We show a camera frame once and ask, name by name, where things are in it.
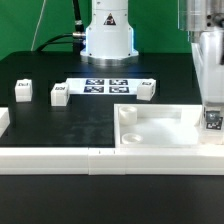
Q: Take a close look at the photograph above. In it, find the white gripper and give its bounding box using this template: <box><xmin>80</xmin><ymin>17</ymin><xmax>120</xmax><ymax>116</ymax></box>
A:
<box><xmin>191</xmin><ymin>30</ymin><xmax>224</xmax><ymax>106</ymax></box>

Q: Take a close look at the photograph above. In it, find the white square tabletop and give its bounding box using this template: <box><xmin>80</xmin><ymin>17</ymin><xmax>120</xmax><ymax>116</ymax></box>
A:
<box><xmin>114</xmin><ymin>104</ymin><xmax>215</xmax><ymax>148</ymax></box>

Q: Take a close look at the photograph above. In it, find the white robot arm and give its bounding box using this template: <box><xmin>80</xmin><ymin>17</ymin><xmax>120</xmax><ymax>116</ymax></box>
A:
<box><xmin>80</xmin><ymin>0</ymin><xmax>224</xmax><ymax>107</ymax></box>

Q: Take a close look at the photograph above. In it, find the AprilTag marker sheet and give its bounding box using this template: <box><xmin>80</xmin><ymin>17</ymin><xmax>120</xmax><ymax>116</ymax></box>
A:
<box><xmin>66</xmin><ymin>78</ymin><xmax>140</xmax><ymax>95</ymax></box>

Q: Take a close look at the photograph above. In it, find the white U-shaped obstacle fence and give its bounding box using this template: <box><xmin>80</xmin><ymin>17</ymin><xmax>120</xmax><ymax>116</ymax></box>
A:
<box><xmin>0</xmin><ymin>107</ymin><xmax>224</xmax><ymax>176</ymax></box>

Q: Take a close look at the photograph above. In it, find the black cable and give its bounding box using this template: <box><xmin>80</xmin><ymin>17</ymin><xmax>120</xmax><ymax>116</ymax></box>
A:
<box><xmin>34</xmin><ymin>31</ymin><xmax>88</xmax><ymax>53</ymax></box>

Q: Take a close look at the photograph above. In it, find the white thin cable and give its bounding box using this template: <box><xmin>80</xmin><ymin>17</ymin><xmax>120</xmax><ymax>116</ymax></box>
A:
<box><xmin>30</xmin><ymin>0</ymin><xmax>48</xmax><ymax>52</ymax></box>

